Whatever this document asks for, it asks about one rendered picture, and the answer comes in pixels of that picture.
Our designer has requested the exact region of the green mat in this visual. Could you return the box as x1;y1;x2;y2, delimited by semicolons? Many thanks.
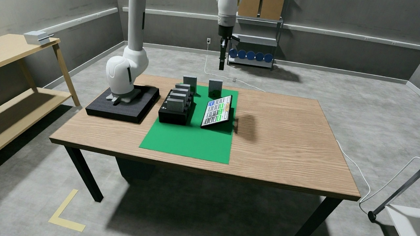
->
139;85;238;164

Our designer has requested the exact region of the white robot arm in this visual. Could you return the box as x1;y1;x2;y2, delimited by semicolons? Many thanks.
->
106;0;242;104

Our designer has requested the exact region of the black-framed status display screen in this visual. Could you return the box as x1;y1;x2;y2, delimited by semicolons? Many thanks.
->
200;95;232;128

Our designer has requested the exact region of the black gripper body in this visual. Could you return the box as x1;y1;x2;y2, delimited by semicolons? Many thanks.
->
218;25;233;45

